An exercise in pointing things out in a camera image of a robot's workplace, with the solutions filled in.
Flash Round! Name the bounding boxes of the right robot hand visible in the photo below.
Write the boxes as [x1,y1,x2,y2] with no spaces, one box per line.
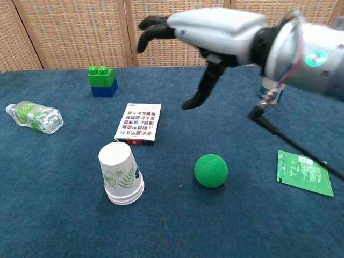
[137,7,269,111]

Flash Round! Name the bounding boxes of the floral print paper cup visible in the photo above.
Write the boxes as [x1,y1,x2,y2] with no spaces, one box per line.
[105,185,145,202]
[98,141,145,198]
[107,189,145,206]

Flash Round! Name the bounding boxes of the beige Starbucks tumbler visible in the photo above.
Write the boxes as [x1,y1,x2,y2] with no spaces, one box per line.
[257,76,285,105]

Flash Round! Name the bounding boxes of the white card game box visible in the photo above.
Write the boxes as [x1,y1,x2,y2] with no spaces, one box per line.
[113,103,162,147]

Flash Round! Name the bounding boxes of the green toy brick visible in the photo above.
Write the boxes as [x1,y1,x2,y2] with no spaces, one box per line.
[88,65,117,88]

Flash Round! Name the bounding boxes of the blue toy brick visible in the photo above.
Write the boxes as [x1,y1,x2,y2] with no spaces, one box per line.
[90,79,119,98]

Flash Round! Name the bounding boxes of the green ball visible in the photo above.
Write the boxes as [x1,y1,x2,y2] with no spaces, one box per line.
[194,153,229,188]

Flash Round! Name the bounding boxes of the woven folding screen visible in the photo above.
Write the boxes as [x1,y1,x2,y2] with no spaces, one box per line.
[0,0,344,73]

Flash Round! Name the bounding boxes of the green foil sachet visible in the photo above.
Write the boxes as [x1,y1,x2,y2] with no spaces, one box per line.
[276,150,334,198]

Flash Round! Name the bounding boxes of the clear plastic water bottle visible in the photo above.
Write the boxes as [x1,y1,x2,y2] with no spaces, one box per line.
[6,100,65,135]

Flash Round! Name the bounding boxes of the blue carpet table cover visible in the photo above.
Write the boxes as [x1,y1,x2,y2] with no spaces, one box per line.
[0,63,344,258]

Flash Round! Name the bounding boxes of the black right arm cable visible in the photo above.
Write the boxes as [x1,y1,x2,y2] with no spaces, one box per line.
[248,85,344,181]

